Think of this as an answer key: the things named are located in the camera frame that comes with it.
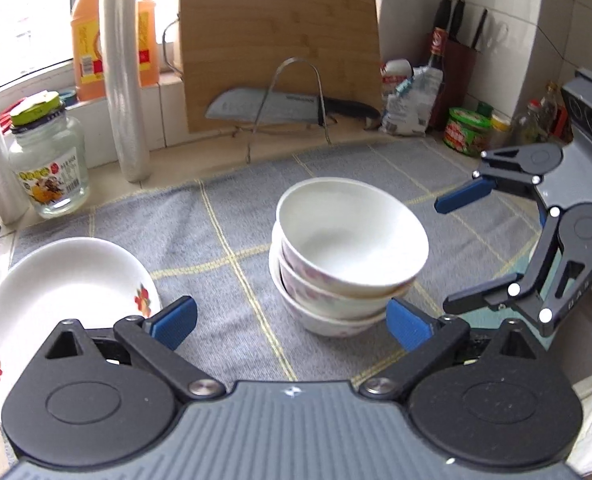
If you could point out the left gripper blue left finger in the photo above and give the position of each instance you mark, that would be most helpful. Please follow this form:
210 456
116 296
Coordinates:
171 325

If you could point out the large white floral bowl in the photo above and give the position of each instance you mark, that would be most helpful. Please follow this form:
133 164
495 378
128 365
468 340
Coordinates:
314 323

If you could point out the white fruit plate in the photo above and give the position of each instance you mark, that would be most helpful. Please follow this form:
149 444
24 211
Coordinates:
95 281

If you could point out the steel wire board rack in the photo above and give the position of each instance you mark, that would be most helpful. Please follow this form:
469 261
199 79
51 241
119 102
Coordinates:
270 107

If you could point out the black knife block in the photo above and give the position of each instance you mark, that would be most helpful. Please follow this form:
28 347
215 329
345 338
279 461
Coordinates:
459 62

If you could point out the grey blue checkered towel mat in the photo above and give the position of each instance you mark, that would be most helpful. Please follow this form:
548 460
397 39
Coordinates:
209 239

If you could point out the kitchen knife black handle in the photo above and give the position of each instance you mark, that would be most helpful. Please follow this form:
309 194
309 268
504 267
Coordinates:
351 109

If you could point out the glass jar yellow lid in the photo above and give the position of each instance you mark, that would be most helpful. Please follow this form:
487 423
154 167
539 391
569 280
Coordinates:
48 156

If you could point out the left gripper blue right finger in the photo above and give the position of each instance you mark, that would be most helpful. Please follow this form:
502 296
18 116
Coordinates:
410 326

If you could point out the green lidded seasoning tin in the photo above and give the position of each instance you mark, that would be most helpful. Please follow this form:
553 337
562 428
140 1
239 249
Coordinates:
467 132

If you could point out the orange cooking oil jug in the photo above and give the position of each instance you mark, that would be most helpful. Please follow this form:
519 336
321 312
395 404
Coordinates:
87 47

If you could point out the tall plastic wrap roll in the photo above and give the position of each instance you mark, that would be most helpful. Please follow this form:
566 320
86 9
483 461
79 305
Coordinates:
119 37

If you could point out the dark soy sauce bottle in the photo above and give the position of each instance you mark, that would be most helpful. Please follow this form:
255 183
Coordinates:
435 62

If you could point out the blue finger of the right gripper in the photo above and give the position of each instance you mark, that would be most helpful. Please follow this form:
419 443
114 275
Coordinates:
486 295
460 197

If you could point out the dark oil glass bottle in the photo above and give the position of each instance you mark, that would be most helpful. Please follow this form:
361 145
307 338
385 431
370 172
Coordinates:
526 127

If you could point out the white plastic food bag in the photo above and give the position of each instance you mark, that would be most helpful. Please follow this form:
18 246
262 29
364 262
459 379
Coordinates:
408 94

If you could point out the bamboo cutting board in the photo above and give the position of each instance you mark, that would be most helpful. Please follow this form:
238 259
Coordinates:
301 46

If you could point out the yellow lid spice jar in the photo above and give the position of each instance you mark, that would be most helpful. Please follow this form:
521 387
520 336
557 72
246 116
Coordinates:
500 132

